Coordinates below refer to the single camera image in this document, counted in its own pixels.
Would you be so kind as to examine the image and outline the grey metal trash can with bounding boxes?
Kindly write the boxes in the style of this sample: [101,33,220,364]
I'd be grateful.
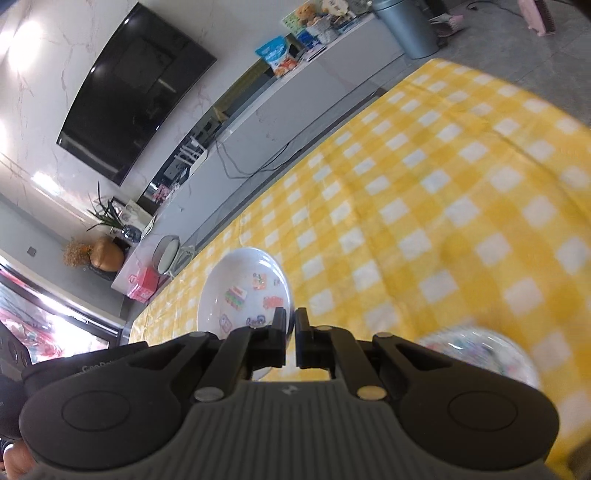
[371,0,440,60]

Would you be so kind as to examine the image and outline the large pink box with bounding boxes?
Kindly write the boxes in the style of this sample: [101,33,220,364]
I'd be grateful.
[125,266,160,304]

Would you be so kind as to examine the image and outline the black wall television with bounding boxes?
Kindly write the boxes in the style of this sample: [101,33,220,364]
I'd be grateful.
[56,2,218,187]

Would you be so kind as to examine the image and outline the green plant in blue vase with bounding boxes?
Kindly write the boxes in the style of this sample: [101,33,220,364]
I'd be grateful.
[86,180,142,243]

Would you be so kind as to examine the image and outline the white round stool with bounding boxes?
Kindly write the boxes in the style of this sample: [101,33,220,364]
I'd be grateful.
[152,234,195,278]

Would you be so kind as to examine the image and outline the white picture frame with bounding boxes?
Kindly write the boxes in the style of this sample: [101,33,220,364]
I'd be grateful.
[111,197,156,232]

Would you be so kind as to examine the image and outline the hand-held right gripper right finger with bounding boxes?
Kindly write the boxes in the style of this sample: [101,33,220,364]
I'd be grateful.
[294,308,451,402]

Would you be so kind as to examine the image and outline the white router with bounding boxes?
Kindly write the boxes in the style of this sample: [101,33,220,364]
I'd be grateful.
[177,138,209,168]

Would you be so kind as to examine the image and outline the white bowl with colourful print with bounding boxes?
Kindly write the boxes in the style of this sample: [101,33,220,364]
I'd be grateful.
[197,247,295,380]

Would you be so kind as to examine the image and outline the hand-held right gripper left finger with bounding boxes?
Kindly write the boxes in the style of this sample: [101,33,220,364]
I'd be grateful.
[122,306,288,402]

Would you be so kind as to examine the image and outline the person's left hand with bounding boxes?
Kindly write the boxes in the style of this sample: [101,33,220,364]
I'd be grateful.
[0,440,37,480]

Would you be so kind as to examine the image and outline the yellow checked tablecloth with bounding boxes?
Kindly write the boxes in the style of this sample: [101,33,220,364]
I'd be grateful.
[129,58,591,480]

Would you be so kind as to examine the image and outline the long white television console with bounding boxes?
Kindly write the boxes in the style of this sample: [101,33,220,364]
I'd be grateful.
[110,11,408,297]

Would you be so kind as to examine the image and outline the green printed board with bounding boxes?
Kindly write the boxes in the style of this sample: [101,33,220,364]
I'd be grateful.
[282,11,306,36]

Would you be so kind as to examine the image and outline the brown ceramic jar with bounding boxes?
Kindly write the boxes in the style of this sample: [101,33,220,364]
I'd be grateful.
[89,236,126,273]

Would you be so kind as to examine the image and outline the dried yellow flower bunch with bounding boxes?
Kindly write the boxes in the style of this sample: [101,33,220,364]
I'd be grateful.
[62,237,93,269]

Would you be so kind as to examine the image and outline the clear floral glass plate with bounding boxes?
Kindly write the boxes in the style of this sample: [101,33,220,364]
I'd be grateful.
[415,324,542,394]

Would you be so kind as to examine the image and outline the pink fan heater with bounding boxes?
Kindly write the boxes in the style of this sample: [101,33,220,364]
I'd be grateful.
[517,0,560,37]

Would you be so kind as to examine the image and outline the brown teddy bear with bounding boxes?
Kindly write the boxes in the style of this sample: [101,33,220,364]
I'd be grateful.
[295,4,324,29]

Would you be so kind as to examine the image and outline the black power cable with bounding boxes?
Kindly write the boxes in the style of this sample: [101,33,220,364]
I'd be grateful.
[215,138,297,179]

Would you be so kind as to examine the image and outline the blue snack bag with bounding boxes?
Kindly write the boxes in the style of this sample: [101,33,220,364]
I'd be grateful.
[255,35,299,79]

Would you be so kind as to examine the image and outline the pink slippers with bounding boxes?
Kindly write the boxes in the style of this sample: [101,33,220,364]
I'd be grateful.
[429,13,465,37]

